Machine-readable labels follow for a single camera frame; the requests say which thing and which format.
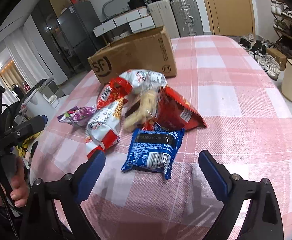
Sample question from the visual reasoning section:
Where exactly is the white red snack bag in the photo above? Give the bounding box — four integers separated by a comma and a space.
97, 69, 167, 109
85, 98, 124, 159

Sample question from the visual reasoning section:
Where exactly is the blue Oreo packet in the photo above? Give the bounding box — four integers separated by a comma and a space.
121, 127, 185, 180

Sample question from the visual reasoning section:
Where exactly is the person's left hand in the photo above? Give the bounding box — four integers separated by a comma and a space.
0, 158, 29, 207

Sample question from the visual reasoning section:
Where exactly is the white round appliance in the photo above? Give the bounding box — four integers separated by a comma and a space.
20, 77, 59, 121

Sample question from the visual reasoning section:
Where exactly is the purple candy bag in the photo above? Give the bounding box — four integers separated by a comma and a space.
57, 106, 97, 127

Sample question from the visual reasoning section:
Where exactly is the pink checkered tablecloth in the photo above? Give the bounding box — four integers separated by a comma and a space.
29, 35, 292, 240

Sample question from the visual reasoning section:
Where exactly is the clear bread packet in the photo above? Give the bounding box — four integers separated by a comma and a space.
123, 89, 159, 132

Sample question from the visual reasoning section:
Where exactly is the dark grey refrigerator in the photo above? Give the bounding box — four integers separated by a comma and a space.
58, 1, 105, 71

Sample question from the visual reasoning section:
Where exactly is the black glass cabinet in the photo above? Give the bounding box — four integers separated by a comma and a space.
32, 0, 85, 78

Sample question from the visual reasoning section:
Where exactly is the red chip bag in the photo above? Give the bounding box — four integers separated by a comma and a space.
142, 86, 207, 131

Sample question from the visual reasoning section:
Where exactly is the brown cardboard box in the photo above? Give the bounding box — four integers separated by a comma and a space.
87, 26, 177, 84

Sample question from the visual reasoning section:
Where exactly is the white drawer desk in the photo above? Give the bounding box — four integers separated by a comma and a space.
93, 7, 155, 43

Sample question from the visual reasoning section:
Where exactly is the small cardboard box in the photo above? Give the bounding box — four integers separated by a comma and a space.
266, 48, 287, 71

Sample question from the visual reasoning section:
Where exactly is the beige suitcase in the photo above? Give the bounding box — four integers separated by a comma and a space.
147, 0, 180, 38

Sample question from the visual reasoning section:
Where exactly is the wooden shoe rack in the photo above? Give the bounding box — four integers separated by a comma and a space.
270, 0, 292, 59

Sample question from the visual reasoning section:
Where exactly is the silver suitcase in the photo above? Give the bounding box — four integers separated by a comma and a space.
171, 0, 204, 37

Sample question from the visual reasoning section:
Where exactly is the wooden door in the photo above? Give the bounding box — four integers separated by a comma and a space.
204, 0, 255, 36

